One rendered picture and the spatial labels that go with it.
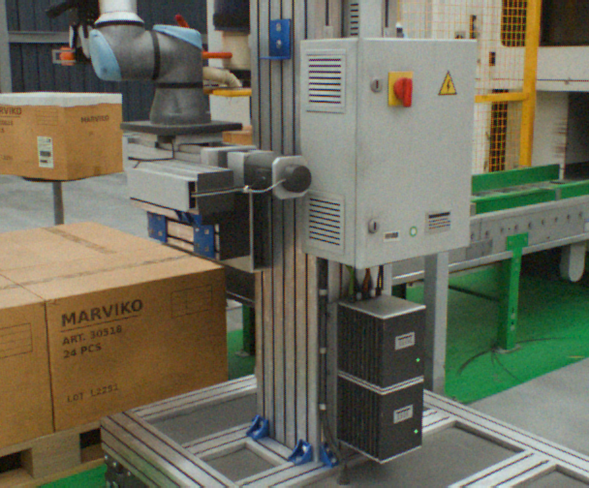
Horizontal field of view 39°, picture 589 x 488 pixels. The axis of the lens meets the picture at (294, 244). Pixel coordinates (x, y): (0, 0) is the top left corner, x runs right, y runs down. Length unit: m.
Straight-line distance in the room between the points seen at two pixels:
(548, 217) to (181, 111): 2.00
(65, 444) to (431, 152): 1.39
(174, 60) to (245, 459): 1.00
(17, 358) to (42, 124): 2.04
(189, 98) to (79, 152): 2.22
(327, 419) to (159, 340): 0.76
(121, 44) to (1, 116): 2.52
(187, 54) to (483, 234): 1.64
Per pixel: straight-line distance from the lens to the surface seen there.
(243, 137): 2.78
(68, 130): 4.17
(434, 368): 2.94
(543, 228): 3.61
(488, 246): 3.32
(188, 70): 2.04
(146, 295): 2.54
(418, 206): 1.81
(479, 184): 4.12
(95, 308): 2.47
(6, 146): 4.48
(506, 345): 3.57
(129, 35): 2.02
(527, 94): 4.68
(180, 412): 2.41
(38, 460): 2.55
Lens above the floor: 1.19
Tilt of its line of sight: 13 degrees down
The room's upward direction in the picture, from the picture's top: straight up
